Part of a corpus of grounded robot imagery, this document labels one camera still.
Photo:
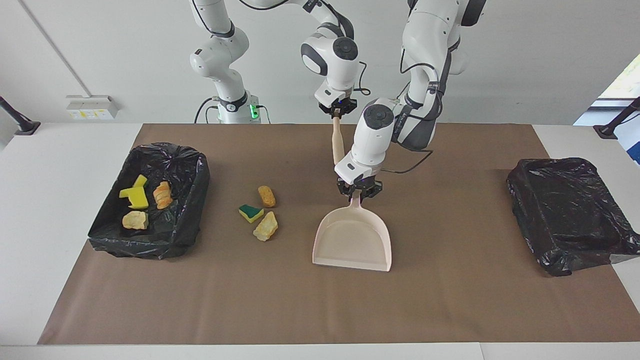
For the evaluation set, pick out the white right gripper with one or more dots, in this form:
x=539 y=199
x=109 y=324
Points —
x=330 y=92

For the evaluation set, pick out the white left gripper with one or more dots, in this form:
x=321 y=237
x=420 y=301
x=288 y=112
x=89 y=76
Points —
x=360 y=171

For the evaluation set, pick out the beige plastic dustpan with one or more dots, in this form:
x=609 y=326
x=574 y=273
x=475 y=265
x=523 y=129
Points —
x=352 y=245

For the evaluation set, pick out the brown oval sponge piece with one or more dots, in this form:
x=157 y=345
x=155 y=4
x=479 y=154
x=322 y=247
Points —
x=266 y=196

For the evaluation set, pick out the pale yellow sponge chunk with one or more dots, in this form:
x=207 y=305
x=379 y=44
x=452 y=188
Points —
x=162 y=195
x=135 y=220
x=266 y=226

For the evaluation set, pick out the green and yellow sponge piece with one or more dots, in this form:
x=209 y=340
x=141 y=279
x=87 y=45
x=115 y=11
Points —
x=251 y=213

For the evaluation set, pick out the notched yellow sponge piece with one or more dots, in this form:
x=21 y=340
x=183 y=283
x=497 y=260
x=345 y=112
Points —
x=136 y=199

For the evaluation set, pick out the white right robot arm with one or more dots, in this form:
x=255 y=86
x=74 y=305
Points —
x=345 y=50

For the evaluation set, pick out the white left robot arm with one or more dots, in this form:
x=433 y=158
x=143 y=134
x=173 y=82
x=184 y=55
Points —
x=377 y=117

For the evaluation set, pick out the black bag lined bin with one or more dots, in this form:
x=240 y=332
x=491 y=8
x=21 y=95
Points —
x=165 y=235
x=565 y=215

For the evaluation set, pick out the brown paper table mat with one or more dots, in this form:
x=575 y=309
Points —
x=300 y=300

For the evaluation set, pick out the black clamp stand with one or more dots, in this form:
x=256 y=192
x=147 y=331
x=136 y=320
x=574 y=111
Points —
x=617 y=122
x=17 y=120

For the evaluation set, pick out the bright window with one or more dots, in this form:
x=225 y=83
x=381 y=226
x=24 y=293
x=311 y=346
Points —
x=622 y=82

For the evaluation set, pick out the white wall socket box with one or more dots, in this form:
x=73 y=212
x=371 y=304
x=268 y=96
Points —
x=92 y=107

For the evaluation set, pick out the white wall conduit pipe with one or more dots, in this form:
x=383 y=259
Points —
x=50 y=45

